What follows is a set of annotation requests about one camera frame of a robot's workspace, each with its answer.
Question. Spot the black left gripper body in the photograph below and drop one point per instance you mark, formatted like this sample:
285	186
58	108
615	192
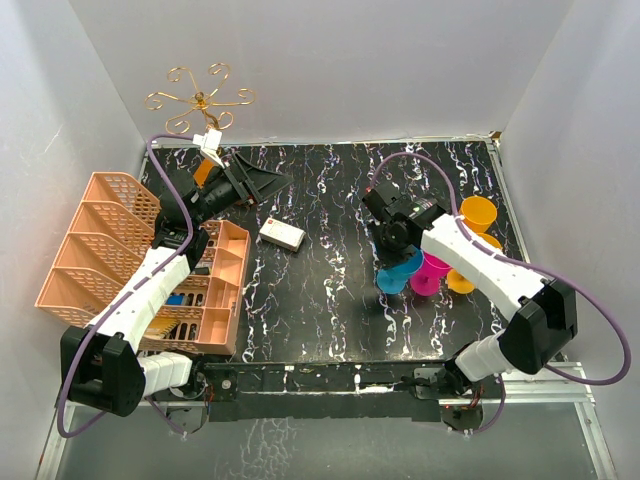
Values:
227	191

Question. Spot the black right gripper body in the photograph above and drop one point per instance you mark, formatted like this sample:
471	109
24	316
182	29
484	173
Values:
387	248

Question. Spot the blue wine glass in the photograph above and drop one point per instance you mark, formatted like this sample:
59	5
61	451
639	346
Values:
393	280

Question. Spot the pink wine glass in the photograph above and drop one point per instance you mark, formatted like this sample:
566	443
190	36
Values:
426	281

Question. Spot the yellow wine glass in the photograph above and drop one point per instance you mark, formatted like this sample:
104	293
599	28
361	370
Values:
478	213
459	284

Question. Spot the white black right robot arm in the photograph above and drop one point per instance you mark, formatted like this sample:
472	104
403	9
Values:
541	313

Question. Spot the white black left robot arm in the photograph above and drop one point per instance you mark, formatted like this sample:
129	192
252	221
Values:
100	367

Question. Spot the white red small box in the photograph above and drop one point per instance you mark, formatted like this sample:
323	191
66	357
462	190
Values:
282	234

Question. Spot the pink plastic file organizer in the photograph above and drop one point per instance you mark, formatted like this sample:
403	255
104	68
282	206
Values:
105	244

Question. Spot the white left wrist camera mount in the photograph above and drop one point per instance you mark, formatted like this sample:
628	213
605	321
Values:
208	144

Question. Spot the gold wire wine glass rack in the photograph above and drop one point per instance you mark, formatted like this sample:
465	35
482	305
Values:
215	113

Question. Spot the black metal front rail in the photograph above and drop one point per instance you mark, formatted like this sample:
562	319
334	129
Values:
234	391

